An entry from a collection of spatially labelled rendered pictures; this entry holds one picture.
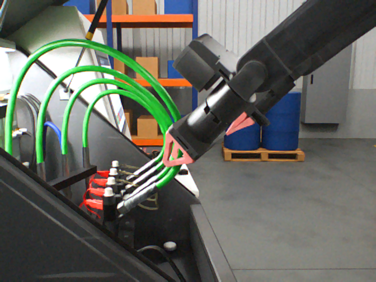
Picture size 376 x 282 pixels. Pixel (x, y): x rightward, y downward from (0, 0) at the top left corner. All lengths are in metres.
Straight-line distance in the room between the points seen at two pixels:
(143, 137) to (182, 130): 5.56
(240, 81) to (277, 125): 5.15
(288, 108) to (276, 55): 5.15
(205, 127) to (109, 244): 0.22
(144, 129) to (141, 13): 1.88
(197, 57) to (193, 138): 0.13
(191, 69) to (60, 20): 0.67
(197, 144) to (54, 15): 0.70
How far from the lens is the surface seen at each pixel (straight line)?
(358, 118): 8.07
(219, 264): 0.83
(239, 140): 5.57
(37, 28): 1.15
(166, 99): 0.62
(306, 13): 0.47
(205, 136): 0.57
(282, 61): 0.48
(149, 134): 6.21
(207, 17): 7.34
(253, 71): 0.48
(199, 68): 0.53
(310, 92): 7.32
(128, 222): 0.96
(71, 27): 1.13
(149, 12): 6.14
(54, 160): 1.13
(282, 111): 5.60
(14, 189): 0.46
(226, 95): 0.52
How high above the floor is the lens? 1.37
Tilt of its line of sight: 12 degrees down
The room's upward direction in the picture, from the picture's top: straight up
